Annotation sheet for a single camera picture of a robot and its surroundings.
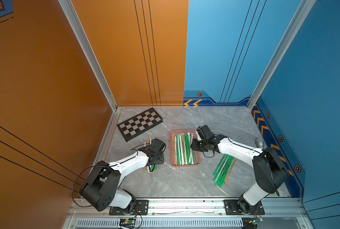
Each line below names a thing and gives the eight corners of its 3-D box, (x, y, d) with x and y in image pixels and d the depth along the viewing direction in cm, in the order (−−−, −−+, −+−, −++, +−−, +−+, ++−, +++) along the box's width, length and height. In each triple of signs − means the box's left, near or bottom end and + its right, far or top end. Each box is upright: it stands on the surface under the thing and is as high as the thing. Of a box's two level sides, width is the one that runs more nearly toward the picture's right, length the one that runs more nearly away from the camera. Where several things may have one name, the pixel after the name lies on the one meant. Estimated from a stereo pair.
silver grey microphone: (256, 149, 98) (260, 145, 94) (253, 141, 102) (256, 137, 98) (262, 149, 98) (266, 145, 94) (258, 141, 102) (262, 137, 98)
